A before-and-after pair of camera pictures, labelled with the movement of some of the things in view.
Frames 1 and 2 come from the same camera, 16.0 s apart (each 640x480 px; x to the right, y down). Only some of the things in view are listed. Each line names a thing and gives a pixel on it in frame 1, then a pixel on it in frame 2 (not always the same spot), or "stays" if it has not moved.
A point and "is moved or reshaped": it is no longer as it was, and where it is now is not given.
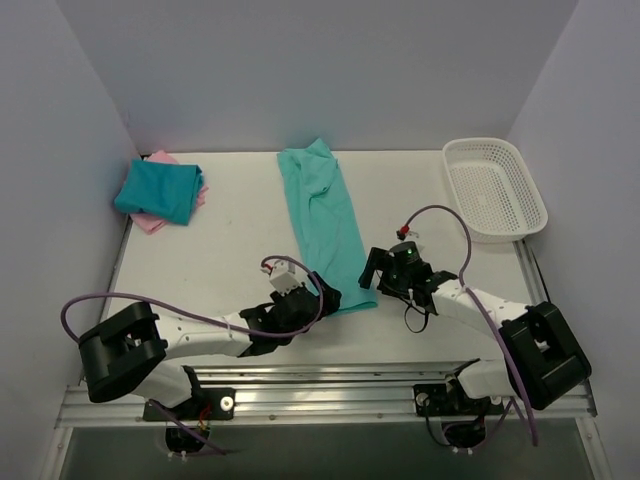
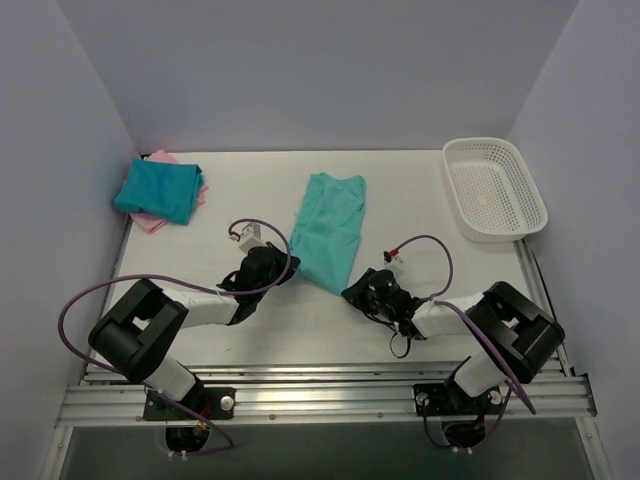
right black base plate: (436, 400) stays
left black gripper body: (316, 300) -> (278, 260)
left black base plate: (205, 404) stays
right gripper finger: (376, 260) -> (357, 292)
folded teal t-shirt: (165, 189) stays
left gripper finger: (331, 297) -> (291, 269)
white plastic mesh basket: (497, 197) stays
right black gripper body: (379, 267) -> (360, 288)
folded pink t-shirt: (150, 223) stays
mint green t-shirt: (326, 230) is moved or reshaped
